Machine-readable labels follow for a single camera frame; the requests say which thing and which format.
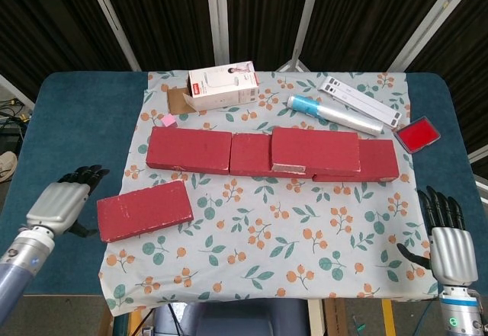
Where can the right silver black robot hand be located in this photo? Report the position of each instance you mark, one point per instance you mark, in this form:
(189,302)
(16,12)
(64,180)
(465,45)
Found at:
(451,252)

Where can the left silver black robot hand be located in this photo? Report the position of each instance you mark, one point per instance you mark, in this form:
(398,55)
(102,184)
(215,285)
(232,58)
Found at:
(57,202)

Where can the red brick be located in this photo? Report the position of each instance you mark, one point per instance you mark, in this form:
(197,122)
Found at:
(145,212)
(249,153)
(314,147)
(381,160)
(188,149)

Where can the small pink cube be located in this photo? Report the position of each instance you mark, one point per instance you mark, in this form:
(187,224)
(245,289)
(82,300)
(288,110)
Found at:
(168,120)

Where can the beige shoe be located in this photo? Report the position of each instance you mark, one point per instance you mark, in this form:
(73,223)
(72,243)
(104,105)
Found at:
(7,166)

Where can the blue felt table cover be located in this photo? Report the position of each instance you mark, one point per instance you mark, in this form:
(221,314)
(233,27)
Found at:
(76,122)

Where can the red ink pad case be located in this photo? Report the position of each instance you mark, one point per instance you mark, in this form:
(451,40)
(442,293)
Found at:
(417,135)

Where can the brown cardboard carton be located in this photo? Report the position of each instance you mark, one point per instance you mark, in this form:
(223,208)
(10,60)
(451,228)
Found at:
(335,317)

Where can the brown cardboard piece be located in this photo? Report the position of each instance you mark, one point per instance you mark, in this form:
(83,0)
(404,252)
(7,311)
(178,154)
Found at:
(175,101)

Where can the slim white long box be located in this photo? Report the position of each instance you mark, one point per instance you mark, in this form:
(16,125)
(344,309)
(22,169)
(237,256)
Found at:
(360,104)
(366,98)

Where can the blue and clear film roll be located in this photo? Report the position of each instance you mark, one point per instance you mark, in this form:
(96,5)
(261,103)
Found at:
(331,114)

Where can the floral print tablecloth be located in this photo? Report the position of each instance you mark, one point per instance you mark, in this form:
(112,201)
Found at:
(244,237)

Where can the white product carton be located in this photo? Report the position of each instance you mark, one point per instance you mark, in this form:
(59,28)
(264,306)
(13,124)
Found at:
(225,92)

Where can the grey-blue robot torso base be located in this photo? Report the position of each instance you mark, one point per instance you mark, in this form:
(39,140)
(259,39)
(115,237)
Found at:
(236,319)

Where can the dark pleated curtain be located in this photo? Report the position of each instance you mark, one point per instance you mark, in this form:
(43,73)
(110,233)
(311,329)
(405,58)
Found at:
(171,16)

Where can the white metal frame pole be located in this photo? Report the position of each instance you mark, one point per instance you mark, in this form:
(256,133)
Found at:
(430,20)
(217,16)
(308,16)
(113,23)

